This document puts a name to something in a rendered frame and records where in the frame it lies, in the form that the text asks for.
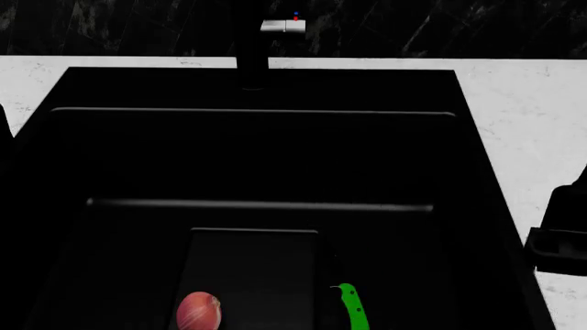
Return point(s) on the black kitchen sink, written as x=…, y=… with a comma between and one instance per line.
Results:
x=114, y=154

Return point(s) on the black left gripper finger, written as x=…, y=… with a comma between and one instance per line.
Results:
x=4, y=123

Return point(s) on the black rectangular board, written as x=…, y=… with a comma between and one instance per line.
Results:
x=252, y=275

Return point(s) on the red onion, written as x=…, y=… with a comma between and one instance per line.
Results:
x=199, y=312

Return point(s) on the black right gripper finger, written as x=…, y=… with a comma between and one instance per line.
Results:
x=580, y=179

